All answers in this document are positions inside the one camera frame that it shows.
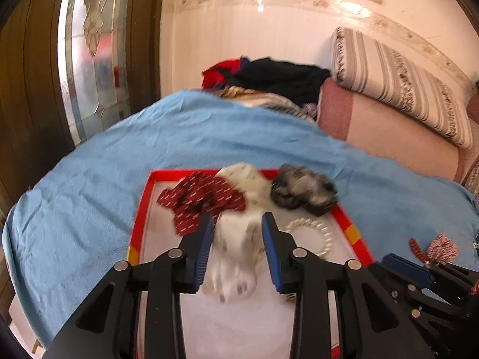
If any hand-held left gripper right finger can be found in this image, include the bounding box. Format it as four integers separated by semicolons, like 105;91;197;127
261;212;435;359

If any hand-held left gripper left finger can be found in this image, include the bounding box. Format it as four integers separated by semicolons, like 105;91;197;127
48;213;216;359

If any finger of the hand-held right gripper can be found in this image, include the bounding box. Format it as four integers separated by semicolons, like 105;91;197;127
374;253;479;359
425;261;479;296

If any red cardboard box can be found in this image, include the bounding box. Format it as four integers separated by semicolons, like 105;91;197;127
126;168;376;359

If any red white striped scrunchie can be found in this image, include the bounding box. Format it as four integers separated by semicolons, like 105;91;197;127
409;233;459;266

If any dark red patterned scrunchie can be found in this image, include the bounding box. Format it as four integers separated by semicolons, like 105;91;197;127
156;171;248;237

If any grey black scrunchie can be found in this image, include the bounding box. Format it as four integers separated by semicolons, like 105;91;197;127
269;163;340;217

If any striped floral cushion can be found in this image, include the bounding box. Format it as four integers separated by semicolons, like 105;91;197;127
462;155;479;195

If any blue blanket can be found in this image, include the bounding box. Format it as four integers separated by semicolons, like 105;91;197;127
2;90;479;348

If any golden patterned cloth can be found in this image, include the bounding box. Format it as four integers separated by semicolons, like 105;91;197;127
213;85;317;122

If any red cloth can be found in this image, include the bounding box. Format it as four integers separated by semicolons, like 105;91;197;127
202;59;240;89

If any black clothing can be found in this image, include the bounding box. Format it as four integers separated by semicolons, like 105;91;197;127
225;57;332;105

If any striped floral pillow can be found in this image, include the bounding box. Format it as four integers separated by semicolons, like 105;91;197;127
330;27;474;149

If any wooden door with glass pane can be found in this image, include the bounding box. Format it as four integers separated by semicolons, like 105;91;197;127
0;0;165;307

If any pearl bracelet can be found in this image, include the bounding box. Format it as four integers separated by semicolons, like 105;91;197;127
285;217;334;258

